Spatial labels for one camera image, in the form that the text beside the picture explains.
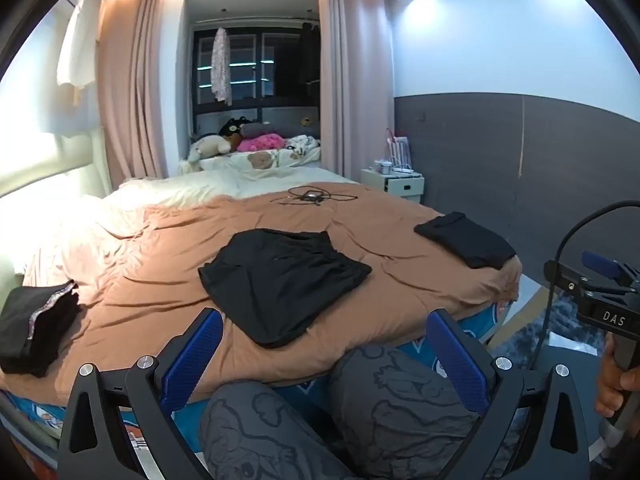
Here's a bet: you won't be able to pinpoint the cream headboard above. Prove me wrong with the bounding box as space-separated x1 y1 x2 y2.
0 125 113 271

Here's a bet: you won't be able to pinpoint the black plush toy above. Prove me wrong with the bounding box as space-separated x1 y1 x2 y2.
218 116 251 142

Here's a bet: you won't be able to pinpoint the pink curtain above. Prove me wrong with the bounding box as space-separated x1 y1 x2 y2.
317 0 396 186
97 0 168 196

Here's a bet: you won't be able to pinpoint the white nightstand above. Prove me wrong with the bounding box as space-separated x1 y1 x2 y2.
361 167 426 203

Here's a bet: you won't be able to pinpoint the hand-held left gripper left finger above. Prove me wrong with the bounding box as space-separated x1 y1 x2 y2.
60 307 224 480

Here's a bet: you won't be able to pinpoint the beige plush dog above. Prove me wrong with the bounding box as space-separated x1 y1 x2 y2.
180 135 233 173

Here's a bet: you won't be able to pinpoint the cream bed sheet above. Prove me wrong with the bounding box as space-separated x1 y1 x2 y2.
102 167 361 211

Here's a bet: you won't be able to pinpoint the folded black garment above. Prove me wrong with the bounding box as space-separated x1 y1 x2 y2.
413 211 517 269

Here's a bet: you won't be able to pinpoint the hanging floral garment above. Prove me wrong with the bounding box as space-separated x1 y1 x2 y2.
210 27 233 106

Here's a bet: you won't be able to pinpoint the white pink bag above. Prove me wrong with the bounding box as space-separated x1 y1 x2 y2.
385 128 413 171

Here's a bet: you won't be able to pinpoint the white black-spotted cloth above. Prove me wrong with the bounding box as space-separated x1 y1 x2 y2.
285 135 321 153

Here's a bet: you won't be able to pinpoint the right hand-held gripper black cable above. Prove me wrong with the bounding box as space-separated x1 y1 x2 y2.
527 201 640 376

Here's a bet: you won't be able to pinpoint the bed with brown duvet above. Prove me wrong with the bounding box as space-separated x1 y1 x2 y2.
22 182 521 396

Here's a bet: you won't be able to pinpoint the black pants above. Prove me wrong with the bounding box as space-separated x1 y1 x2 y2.
198 228 373 350

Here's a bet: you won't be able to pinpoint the bear print pillow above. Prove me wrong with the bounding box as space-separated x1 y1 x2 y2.
200 149 321 173

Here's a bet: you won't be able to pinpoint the dark window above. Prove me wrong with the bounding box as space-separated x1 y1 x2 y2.
192 22 321 133

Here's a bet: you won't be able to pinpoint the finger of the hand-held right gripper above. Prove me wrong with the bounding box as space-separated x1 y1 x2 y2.
544 259 601 306
581 251 640 286

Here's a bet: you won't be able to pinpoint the person's left leg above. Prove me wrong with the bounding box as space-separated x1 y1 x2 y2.
200 382 351 480

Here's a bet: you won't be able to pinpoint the person's right hand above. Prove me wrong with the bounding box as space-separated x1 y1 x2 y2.
596 332 640 413

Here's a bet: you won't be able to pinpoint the folded black clothes stack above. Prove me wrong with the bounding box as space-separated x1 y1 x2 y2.
0 281 81 378

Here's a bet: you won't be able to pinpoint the thin black cable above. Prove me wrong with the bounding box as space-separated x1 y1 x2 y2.
270 186 358 207

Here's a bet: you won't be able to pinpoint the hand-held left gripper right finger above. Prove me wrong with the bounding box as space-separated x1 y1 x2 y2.
426 309 593 480

